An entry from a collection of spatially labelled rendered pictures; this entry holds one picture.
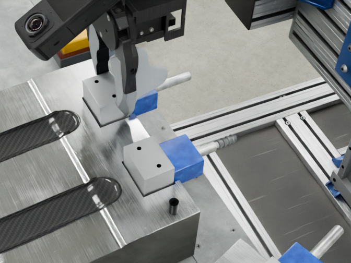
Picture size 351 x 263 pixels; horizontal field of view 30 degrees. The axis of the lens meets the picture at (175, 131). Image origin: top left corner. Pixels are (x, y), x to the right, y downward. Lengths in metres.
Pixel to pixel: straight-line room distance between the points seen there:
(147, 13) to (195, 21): 1.64
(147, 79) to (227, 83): 1.37
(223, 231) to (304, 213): 0.78
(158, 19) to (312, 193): 0.97
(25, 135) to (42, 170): 0.06
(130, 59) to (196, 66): 1.47
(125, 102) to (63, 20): 0.13
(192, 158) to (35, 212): 0.17
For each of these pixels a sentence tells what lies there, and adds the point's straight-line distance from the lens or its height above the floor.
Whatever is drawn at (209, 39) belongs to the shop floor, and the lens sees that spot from 2.23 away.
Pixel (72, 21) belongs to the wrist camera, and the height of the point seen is 1.06.
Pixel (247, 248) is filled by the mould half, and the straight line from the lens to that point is 0.71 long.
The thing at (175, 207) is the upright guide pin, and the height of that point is 0.90.
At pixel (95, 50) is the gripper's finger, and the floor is 0.96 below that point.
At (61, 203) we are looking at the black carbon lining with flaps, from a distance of 0.70.
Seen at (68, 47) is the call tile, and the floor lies 0.83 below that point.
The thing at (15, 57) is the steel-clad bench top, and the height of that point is 0.80.
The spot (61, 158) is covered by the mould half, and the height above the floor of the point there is 0.89.
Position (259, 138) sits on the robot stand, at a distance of 1.67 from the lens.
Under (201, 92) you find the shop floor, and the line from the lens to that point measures 2.04.
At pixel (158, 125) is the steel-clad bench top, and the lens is 0.88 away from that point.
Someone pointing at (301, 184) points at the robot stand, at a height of 0.21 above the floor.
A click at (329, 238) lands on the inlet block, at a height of 0.86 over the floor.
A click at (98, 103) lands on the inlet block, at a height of 0.92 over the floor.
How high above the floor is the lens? 1.46
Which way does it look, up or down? 49 degrees down
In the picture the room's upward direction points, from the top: 5 degrees clockwise
